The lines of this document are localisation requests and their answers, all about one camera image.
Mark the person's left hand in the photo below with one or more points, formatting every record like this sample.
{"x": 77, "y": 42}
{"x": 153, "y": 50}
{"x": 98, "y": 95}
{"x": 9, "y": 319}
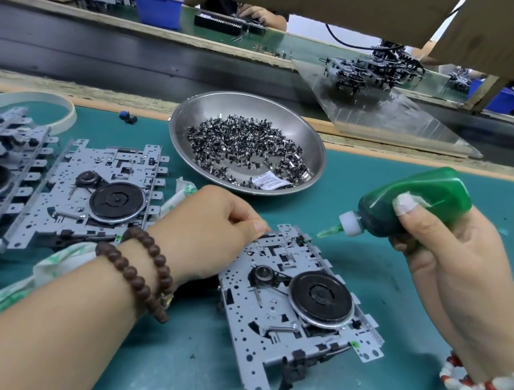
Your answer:
{"x": 210, "y": 231}

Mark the person's right hand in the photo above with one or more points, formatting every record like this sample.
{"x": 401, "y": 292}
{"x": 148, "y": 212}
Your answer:
{"x": 475, "y": 297}

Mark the pile of small metal parts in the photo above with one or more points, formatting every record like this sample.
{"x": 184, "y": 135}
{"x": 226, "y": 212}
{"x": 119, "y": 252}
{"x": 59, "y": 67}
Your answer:
{"x": 242, "y": 147}

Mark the green glue squeeze bottle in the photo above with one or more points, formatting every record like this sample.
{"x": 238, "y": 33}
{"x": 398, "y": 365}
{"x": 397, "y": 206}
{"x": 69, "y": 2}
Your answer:
{"x": 425, "y": 190}

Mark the round metal bowl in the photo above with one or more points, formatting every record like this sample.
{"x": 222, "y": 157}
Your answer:
{"x": 204, "y": 105}

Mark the black conveyor belt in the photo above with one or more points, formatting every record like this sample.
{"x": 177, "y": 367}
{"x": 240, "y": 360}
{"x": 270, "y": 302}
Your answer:
{"x": 80, "y": 46}

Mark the finished mechanisms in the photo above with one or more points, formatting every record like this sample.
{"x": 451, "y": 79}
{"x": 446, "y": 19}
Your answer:
{"x": 373, "y": 71}

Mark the person's left forearm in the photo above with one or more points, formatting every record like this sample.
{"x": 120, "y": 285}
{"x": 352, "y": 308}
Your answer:
{"x": 53, "y": 358}

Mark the small blue cap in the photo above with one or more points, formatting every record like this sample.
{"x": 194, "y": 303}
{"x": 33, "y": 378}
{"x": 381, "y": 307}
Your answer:
{"x": 128, "y": 117}

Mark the white green-stained cloth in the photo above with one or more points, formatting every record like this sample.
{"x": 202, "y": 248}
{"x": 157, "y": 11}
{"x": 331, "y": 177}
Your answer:
{"x": 51, "y": 265}

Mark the clear plastic sheet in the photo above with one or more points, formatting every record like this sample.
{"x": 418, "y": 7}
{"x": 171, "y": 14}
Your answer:
{"x": 398, "y": 124}

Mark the blue plastic bin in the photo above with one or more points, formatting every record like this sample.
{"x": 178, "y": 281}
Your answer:
{"x": 505, "y": 100}
{"x": 159, "y": 10}

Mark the black flat box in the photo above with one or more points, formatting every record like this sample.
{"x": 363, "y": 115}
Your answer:
{"x": 217, "y": 24}

